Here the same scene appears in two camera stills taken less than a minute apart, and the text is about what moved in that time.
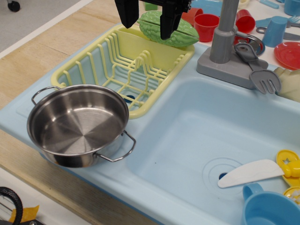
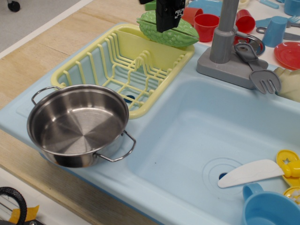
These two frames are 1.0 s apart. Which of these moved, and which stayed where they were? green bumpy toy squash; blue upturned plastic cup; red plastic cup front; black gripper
Moved: black gripper
Stayed: red plastic cup front; blue upturned plastic cup; green bumpy toy squash
